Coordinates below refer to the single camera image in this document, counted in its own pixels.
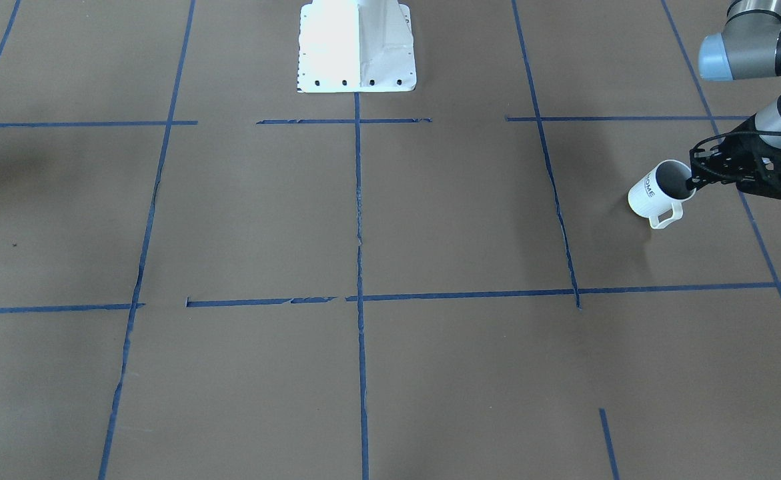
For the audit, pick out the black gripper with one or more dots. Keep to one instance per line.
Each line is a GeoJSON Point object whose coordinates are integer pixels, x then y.
{"type": "Point", "coordinates": [737, 154]}

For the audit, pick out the white ribbed HOME mug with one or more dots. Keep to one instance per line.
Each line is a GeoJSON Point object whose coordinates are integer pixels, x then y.
{"type": "Point", "coordinates": [659, 196]}

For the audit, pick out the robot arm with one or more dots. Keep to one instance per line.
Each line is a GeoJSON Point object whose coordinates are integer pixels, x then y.
{"type": "Point", "coordinates": [748, 47]}

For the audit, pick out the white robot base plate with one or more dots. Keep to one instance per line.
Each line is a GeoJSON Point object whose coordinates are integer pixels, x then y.
{"type": "Point", "coordinates": [356, 46]}

